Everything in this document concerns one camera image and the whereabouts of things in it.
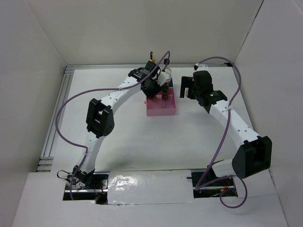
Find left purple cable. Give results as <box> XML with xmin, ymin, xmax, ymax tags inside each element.
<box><xmin>54</xmin><ymin>50</ymin><xmax>171</xmax><ymax>201</ymax></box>

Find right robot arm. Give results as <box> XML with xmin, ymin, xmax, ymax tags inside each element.
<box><xmin>180</xmin><ymin>70</ymin><xmax>272</xmax><ymax>185</ymax></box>

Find spice jar pink cap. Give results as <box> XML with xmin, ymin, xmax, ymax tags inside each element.
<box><xmin>185</xmin><ymin>87</ymin><xmax>193</xmax><ymax>99</ymax></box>

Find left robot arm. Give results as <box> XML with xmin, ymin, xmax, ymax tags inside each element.
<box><xmin>72</xmin><ymin>61</ymin><xmax>171</xmax><ymax>189</ymax></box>

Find soy sauce bottle red label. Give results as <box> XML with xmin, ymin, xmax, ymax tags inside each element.
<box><xmin>162</xmin><ymin>58</ymin><xmax>171</xmax><ymax>83</ymax></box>

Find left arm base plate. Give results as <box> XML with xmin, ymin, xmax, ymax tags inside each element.
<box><xmin>57</xmin><ymin>170</ymin><xmax>111</xmax><ymax>205</ymax></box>

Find aluminium rail frame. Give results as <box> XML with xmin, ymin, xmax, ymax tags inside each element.
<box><xmin>36</xmin><ymin>63</ymin><xmax>236</xmax><ymax>172</ymax></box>

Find glass oil bottle gold spout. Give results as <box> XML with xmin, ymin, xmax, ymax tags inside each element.
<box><xmin>149</xmin><ymin>51</ymin><xmax>156</xmax><ymax>63</ymax></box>

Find small pepper shaker black lid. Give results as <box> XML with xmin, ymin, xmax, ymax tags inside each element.
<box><xmin>161</xmin><ymin>85</ymin><xmax>169</xmax><ymax>100</ymax></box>

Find pink plastic drawer box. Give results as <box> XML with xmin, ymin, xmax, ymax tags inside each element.
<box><xmin>144</xmin><ymin>87</ymin><xmax>177</xmax><ymax>116</ymax></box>

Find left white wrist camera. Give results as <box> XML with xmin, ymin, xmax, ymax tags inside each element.
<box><xmin>157</xmin><ymin>71</ymin><xmax>171</xmax><ymax>86</ymax></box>

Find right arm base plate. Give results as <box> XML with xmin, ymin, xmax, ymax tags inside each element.
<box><xmin>186</xmin><ymin>169</ymin><xmax>237</xmax><ymax>199</ymax></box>

